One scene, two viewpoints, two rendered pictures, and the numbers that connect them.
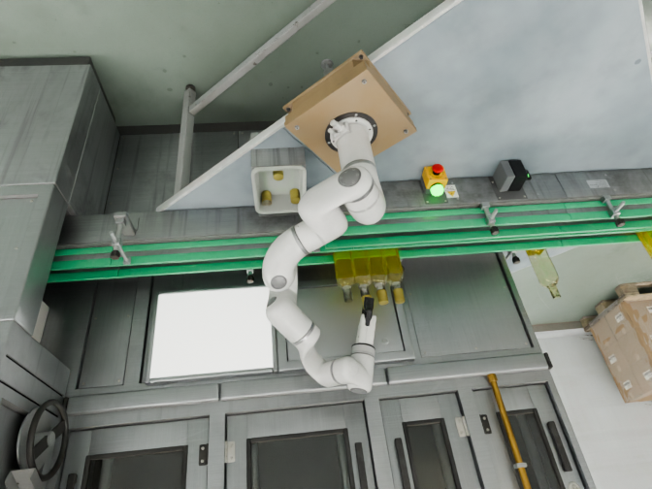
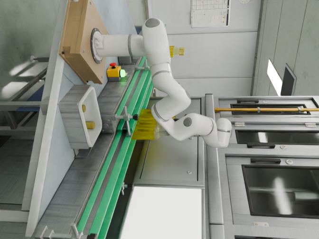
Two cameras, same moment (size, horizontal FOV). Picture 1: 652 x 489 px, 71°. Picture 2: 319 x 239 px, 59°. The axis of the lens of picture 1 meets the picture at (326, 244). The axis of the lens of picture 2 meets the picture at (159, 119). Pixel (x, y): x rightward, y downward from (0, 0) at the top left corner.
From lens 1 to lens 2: 124 cm
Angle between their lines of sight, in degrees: 53
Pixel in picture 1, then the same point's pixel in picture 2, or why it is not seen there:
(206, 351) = (182, 230)
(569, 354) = not seen: hidden behind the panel
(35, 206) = not seen: outside the picture
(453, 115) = not seen: hidden behind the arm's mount
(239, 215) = (79, 169)
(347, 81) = (85, 5)
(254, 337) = (175, 197)
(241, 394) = (220, 209)
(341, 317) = (170, 153)
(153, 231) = (60, 231)
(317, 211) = (165, 41)
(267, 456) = (261, 204)
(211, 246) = (99, 191)
